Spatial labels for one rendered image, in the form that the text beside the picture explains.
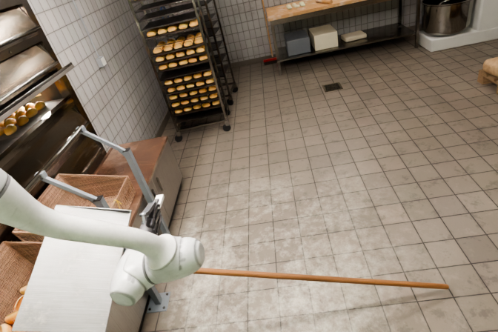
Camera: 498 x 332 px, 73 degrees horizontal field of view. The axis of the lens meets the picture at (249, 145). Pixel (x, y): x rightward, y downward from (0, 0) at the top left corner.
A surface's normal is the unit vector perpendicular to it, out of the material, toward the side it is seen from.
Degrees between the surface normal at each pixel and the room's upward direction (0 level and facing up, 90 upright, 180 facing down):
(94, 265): 35
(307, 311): 0
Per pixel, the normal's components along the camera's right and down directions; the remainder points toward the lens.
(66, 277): 0.25, -0.55
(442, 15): -0.57, 0.55
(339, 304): -0.21, -0.83
